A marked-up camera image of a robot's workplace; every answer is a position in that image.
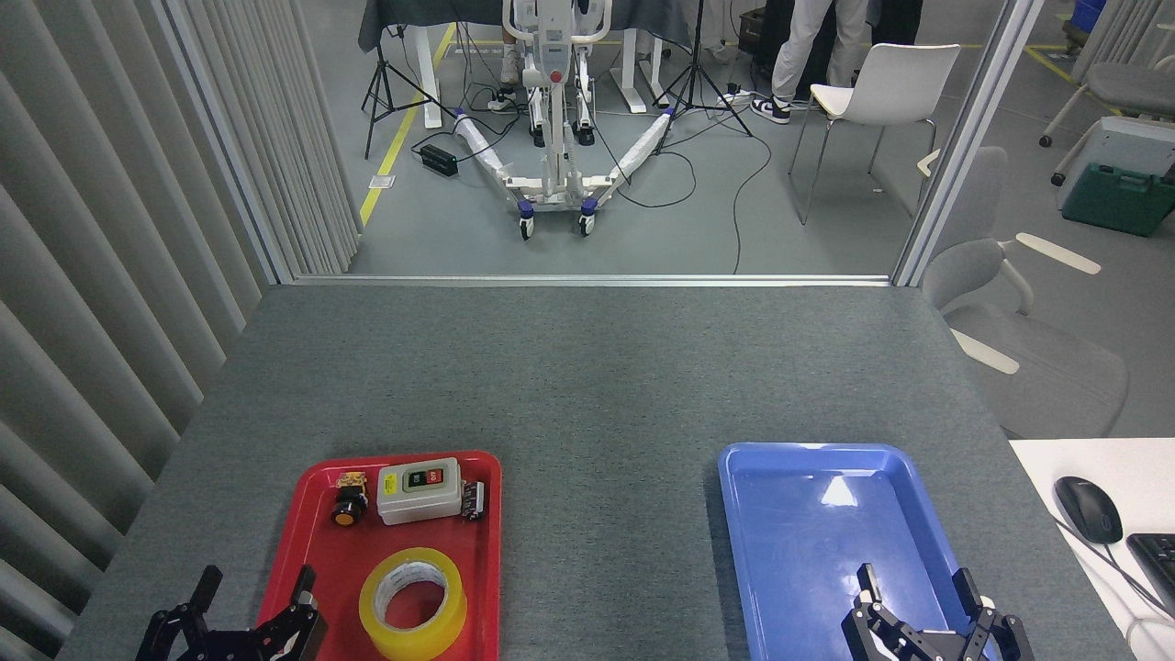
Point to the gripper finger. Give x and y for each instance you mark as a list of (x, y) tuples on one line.
[(306, 583), (866, 580), (211, 583), (968, 588)]

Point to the yellow tape roll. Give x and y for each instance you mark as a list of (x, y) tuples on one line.
[(413, 633)]

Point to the blue plastic tray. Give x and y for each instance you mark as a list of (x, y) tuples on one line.
[(808, 551)]

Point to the black orange push button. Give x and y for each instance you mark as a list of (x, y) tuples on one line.
[(349, 505)]

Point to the red plastic tray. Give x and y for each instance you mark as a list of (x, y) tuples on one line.
[(413, 537)]

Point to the white desk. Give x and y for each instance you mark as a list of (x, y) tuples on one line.
[(1037, 477)]

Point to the black computer mouse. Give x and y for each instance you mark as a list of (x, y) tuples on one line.
[(1088, 509)]

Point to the small black terminal block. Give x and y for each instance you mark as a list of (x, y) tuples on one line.
[(473, 500)]

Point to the black keyboard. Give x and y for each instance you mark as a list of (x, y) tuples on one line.
[(1158, 565)]

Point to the grey armchair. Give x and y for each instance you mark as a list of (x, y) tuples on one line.
[(1037, 367)]

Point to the white floor label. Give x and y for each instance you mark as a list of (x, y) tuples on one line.
[(382, 182)]

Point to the green plastic case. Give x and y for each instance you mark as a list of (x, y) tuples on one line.
[(1115, 197)]

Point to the black power brick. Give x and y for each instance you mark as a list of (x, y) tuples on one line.
[(439, 160)]

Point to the white plastic chair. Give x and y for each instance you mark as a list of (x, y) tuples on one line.
[(895, 83)]

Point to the white stand on wheels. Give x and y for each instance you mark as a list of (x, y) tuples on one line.
[(553, 138)]

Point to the black tripod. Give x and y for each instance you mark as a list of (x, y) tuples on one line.
[(698, 73), (381, 73)]

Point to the grey office chair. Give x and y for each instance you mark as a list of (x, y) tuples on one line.
[(1134, 87)]

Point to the person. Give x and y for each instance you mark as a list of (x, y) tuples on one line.
[(803, 46), (509, 64), (721, 28)]

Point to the black crate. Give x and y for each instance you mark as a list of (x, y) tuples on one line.
[(753, 28)]

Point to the blue bin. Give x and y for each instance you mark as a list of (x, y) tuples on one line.
[(1090, 14)]

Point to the grey on-off switch box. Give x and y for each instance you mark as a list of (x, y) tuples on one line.
[(418, 496)]

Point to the silver frame rail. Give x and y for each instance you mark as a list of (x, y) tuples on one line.
[(587, 280)]

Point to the silver frame post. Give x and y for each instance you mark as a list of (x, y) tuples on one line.
[(964, 138), (220, 138)]

